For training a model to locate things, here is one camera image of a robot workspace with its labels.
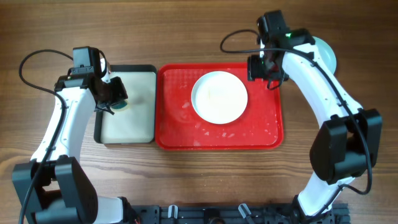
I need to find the green yellow sponge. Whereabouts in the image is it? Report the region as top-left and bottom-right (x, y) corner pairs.
(111, 100), (129, 111)

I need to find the white plate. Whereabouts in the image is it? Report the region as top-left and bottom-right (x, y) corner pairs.
(191, 71), (248, 124)

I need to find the light green plate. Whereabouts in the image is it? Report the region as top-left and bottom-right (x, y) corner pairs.
(313, 36), (337, 74)

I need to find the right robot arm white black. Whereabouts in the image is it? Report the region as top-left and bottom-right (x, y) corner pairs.
(248, 11), (382, 223)

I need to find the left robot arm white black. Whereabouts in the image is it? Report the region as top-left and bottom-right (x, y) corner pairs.
(12, 47), (141, 223)

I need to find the black tray with soapy water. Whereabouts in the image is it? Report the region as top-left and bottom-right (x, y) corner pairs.
(94, 65), (157, 144)

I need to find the red plastic tray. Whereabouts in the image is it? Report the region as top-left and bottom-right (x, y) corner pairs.
(155, 62), (284, 151)

